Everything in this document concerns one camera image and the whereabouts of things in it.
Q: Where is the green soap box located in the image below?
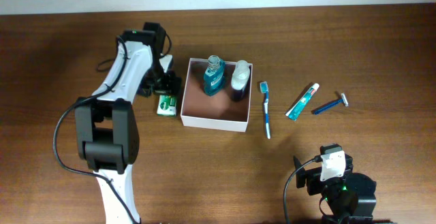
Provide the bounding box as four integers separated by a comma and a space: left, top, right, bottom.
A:
157, 95, 178, 116

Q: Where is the teal toothpaste tube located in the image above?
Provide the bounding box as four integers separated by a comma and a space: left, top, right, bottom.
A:
285, 83, 320, 121

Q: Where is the teal mouthwash bottle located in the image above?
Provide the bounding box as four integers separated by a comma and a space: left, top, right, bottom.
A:
204, 55, 225, 96

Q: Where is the blue disposable razor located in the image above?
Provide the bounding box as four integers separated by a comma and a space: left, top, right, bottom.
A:
312, 93, 349, 115

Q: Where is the purple bottle with white cap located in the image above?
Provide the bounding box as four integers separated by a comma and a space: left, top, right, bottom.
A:
231, 60, 251, 101

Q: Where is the blue and white toothbrush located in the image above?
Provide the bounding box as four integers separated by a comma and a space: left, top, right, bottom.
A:
260, 81, 271, 139

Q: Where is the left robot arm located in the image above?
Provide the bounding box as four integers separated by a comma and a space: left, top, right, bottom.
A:
74, 22, 181, 223

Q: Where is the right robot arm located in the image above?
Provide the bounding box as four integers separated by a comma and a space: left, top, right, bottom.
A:
293, 144, 377, 224

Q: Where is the white open cardboard box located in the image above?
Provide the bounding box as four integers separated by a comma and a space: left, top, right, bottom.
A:
181, 58, 253, 132

